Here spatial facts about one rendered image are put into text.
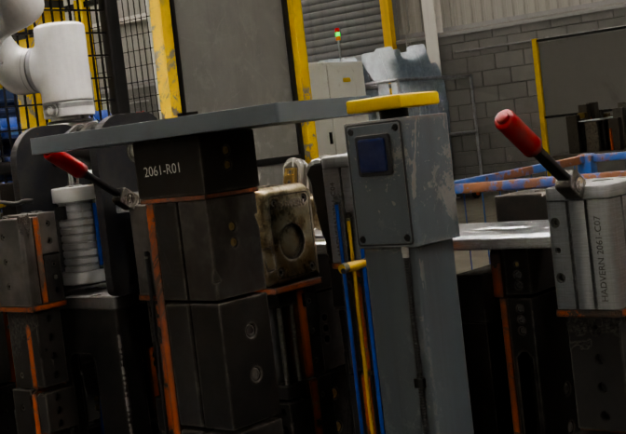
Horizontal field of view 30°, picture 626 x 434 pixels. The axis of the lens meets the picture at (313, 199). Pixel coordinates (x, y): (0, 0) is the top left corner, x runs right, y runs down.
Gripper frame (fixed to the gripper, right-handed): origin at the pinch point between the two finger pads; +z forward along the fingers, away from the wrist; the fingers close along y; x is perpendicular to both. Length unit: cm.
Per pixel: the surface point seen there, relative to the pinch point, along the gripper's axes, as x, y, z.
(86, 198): -36.6, -27.3, -3.5
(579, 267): -105, -26, 6
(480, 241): -87, -14, 5
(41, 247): -37, -35, 2
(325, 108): -88, -39, -11
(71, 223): -34.9, -28.9, -0.6
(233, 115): -83, -45, -11
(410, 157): -99, -42, -6
